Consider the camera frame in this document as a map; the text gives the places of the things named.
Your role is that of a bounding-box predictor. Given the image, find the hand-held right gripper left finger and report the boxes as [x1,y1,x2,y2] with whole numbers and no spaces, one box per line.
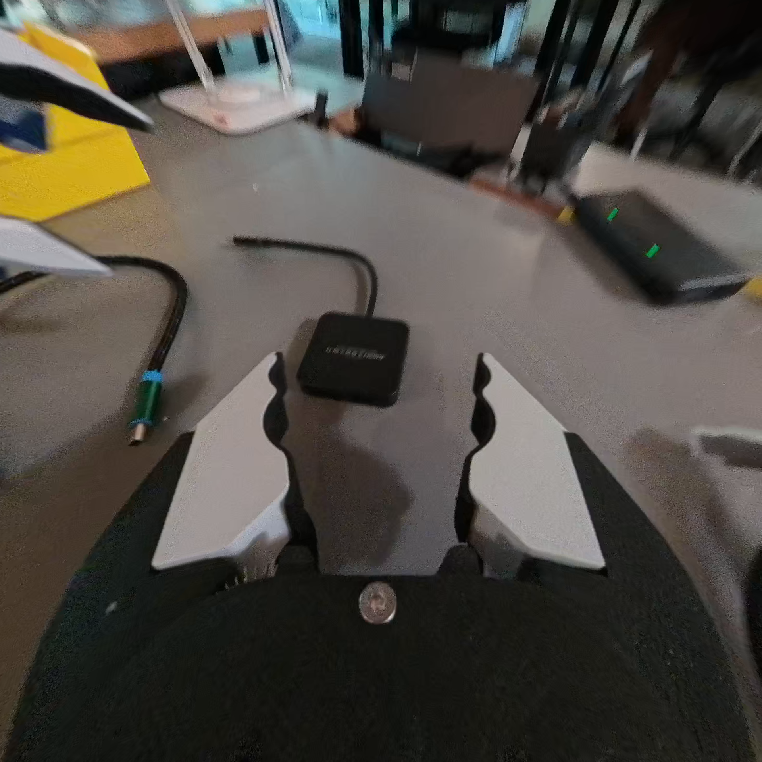
[150,351,292,577]

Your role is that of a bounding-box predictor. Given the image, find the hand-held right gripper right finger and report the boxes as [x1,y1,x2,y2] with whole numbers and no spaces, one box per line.
[466,351,607,579]

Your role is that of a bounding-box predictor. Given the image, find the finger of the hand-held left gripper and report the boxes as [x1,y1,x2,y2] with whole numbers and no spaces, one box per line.
[0,29,156,133]
[0,216,114,278]

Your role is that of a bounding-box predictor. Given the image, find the black hdmi cable green plugs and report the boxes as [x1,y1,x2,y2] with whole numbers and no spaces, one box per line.
[0,255,190,447]

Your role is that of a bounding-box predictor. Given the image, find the black usb hub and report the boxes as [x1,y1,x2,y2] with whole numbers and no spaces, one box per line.
[232,236,412,409]

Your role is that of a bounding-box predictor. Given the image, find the large yellow bin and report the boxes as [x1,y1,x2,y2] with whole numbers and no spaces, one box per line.
[0,24,151,222]

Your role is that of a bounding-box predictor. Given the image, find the white stand base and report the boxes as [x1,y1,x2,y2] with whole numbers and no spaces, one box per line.
[158,0,319,135]

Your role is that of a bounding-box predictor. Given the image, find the black flat box green lights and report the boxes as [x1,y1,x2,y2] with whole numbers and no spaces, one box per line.
[571,189,751,306]

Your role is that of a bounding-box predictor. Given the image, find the black metal stand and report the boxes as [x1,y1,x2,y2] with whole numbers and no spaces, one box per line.
[512,0,602,192]

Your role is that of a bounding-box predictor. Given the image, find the dark grey computer case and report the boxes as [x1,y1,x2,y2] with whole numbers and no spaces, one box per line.
[363,54,537,158]

